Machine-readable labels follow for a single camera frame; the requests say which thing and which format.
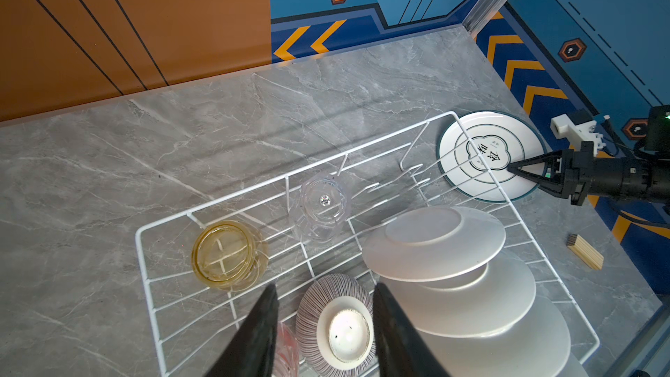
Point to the clear plastic cup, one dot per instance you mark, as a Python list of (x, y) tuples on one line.
[(320, 208)]

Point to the pink plastic cup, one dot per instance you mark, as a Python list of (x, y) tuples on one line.
[(287, 357)]

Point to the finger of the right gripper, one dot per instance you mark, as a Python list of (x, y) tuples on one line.
[(551, 185), (548, 161)]

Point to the white wire dish rack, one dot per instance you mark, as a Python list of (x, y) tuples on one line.
[(389, 173)]

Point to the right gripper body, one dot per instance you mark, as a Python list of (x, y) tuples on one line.
[(580, 175)]

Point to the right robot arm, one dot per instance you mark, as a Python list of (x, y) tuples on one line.
[(652, 147)]

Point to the yellow plastic cup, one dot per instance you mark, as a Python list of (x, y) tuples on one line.
[(230, 256)]

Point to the teal rimmed white plate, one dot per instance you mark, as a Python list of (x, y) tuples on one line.
[(474, 154)]

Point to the wooden block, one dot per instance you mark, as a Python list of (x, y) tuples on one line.
[(584, 251)]

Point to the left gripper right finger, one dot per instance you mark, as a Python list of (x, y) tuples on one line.
[(399, 348)]

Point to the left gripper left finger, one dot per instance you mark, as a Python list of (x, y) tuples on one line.
[(252, 350)]

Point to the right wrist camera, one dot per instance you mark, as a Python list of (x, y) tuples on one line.
[(579, 128)]

